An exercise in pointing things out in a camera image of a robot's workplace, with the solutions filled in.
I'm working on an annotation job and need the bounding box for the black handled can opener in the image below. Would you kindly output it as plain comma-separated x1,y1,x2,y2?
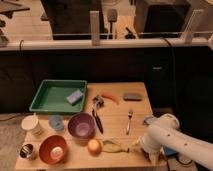
92,95,104,132

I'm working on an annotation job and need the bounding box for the blue sponge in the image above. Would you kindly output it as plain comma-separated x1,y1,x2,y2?
66,90,83,105

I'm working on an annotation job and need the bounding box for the orange chili pepper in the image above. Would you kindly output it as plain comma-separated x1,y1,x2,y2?
101,93,119,105

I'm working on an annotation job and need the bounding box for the metal fork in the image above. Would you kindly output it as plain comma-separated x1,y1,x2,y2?
126,109,133,135

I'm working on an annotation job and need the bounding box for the blue object beside table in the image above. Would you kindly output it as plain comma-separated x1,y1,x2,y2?
164,147,178,157

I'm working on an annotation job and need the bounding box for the red bowl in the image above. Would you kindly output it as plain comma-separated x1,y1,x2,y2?
39,135,68,165

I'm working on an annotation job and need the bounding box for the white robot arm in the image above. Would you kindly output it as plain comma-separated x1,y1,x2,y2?
134,113,213,171

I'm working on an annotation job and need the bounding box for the green plastic tray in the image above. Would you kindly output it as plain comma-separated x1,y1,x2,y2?
29,79,87,115

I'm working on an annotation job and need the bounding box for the purple bowl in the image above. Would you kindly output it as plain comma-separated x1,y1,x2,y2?
68,113,96,139

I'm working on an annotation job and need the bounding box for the orange fruit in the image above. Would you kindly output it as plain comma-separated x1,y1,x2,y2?
87,139,102,155

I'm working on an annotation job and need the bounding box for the small blue cup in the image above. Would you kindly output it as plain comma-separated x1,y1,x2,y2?
49,115,64,131

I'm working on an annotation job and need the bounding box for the white paper cup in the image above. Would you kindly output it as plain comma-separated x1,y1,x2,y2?
21,114,42,135

